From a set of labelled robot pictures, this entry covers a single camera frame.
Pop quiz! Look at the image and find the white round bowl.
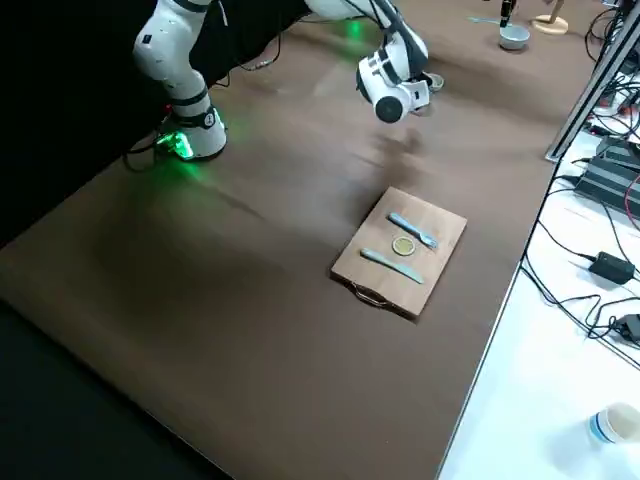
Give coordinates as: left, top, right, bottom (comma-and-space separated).
498, 25, 531, 51

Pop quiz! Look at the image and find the wooden mug stand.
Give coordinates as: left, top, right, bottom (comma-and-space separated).
530, 0, 569, 36

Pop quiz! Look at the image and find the black electronics box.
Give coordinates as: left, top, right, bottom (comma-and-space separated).
574, 137, 640, 206

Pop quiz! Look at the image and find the wooden cutting board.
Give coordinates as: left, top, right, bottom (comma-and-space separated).
329, 186, 469, 321

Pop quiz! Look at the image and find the light blue plastic fork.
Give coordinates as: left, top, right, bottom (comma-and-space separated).
387, 212, 440, 250

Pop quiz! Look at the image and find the black power adapter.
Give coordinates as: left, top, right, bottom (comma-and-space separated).
612, 313, 640, 341
588, 251, 636, 285

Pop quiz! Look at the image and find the pale green plastic knife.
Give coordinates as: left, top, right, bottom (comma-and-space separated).
359, 247, 425, 285

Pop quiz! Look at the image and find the aluminium profile post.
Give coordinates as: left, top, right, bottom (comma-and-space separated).
547, 0, 640, 161

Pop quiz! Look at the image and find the black base cable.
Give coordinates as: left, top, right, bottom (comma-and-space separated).
122, 132, 174, 174

